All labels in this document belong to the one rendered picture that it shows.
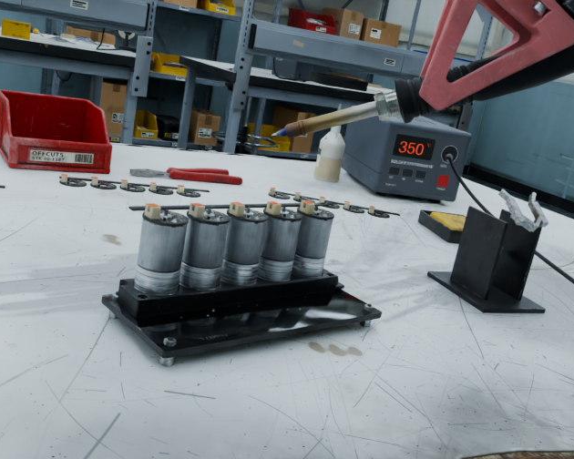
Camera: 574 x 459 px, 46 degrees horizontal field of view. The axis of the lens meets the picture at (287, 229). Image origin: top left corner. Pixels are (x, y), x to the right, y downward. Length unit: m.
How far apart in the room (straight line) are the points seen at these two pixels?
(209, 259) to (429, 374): 0.14
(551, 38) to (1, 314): 0.31
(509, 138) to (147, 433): 6.25
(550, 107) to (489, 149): 0.74
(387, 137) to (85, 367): 0.57
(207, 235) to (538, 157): 5.91
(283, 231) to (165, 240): 0.08
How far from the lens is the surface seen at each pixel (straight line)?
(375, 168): 0.85
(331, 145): 0.87
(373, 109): 0.38
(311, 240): 0.43
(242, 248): 0.40
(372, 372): 0.38
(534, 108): 6.34
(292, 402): 0.33
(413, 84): 0.38
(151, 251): 0.37
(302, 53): 3.06
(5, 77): 4.85
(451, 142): 0.87
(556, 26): 0.36
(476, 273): 0.55
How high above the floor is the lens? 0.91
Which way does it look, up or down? 15 degrees down
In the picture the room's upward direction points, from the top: 11 degrees clockwise
